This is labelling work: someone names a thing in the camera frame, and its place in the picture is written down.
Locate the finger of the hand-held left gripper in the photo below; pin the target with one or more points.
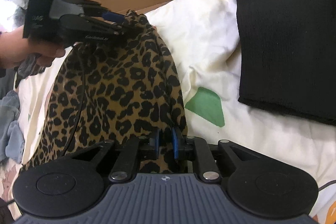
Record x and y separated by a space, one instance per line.
113 16
105 25

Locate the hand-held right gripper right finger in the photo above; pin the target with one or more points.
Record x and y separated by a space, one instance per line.
175 144

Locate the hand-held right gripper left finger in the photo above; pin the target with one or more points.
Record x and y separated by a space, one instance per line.
156 144

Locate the leopard print garment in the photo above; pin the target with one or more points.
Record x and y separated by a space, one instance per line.
118 87

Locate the person's left hand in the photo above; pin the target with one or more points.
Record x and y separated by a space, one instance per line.
21 45

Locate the cream bear print blanket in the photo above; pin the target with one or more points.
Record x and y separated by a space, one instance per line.
210 37

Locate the light blue denim garment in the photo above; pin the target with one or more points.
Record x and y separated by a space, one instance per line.
13 134

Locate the folded black garment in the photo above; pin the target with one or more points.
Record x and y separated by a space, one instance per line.
283 43

